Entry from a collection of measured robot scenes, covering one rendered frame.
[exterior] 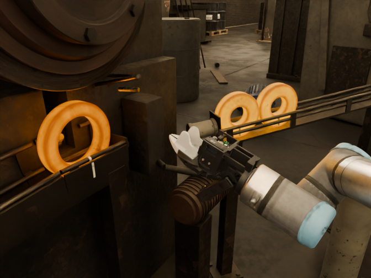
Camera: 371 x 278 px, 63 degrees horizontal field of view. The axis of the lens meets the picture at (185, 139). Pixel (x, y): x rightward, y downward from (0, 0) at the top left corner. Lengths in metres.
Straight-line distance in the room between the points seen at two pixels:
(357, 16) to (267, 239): 2.12
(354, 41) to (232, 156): 2.55
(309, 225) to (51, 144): 0.54
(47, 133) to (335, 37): 2.79
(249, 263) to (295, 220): 0.88
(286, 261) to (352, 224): 0.44
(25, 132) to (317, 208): 0.62
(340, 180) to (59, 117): 0.59
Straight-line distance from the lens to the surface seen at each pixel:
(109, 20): 0.63
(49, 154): 0.71
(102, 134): 0.79
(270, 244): 1.58
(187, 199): 0.92
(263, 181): 0.61
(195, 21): 3.43
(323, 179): 0.73
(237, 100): 0.99
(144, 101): 0.85
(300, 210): 0.60
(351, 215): 1.17
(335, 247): 1.26
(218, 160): 0.62
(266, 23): 9.51
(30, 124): 0.76
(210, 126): 0.97
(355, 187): 0.64
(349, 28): 3.12
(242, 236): 1.59
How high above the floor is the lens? 1.05
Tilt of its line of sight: 24 degrees down
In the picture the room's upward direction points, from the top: straight up
